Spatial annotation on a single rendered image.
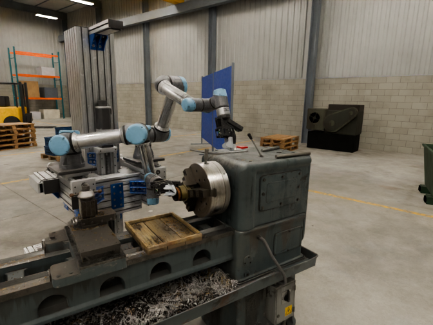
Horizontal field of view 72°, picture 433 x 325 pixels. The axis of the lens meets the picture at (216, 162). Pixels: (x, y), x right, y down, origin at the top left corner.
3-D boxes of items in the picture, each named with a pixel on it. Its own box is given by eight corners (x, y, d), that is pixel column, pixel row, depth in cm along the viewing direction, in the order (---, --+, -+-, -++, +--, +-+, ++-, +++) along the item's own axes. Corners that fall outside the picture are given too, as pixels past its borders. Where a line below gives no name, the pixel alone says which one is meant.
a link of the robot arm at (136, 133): (58, 153, 177) (150, 140, 184) (49, 158, 163) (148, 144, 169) (53, 133, 175) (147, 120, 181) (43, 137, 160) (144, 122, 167)
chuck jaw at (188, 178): (198, 186, 175) (192, 168, 179) (201, 182, 171) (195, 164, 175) (181, 189, 169) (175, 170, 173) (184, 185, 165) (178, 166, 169)
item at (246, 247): (257, 289, 254) (262, 193, 236) (301, 324, 215) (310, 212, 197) (196, 316, 222) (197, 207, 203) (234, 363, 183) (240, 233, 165)
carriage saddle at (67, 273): (103, 228, 168) (102, 218, 166) (128, 267, 130) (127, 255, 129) (42, 241, 151) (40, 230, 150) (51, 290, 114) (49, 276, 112)
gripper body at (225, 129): (216, 139, 166) (212, 118, 166) (229, 138, 170) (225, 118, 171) (223, 136, 159) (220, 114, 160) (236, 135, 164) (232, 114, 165)
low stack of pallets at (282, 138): (275, 146, 1046) (276, 133, 1037) (299, 149, 996) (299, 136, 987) (258, 150, 948) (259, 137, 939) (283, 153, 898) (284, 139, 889)
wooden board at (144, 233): (173, 217, 185) (173, 211, 184) (202, 240, 156) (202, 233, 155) (124, 227, 169) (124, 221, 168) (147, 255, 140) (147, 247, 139)
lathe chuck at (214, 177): (195, 202, 192) (198, 155, 183) (223, 224, 167) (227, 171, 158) (183, 204, 187) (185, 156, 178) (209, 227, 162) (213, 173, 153)
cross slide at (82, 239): (98, 219, 165) (98, 211, 164) (121, 253, 130) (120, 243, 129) (66, 226, 156) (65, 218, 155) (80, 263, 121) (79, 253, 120)
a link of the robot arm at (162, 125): (145, 136, 226) (164, 71, 194) (162, 135, 235) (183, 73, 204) (151, 146, 220) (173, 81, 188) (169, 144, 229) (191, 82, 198)
